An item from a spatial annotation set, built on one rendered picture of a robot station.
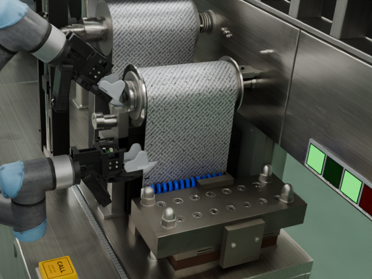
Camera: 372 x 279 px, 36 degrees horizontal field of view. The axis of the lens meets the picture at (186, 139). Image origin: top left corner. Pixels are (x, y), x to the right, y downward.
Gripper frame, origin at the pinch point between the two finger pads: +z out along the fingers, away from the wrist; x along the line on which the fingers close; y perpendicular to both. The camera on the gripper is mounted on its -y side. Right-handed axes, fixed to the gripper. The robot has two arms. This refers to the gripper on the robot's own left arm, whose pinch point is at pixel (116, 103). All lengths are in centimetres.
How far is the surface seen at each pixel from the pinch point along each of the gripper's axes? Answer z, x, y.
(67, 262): 7.0, -15.7, -34.2
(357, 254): 193, 47, 1
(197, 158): 24.2, -7.0, 1.5
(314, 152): 30.1, -29.8, 20.6
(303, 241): 178, 67, -12
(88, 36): -6.4, 21.2, 7.3
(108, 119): 1.9, 1.6, -4.5
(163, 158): 15.8, -7.0, -3.4
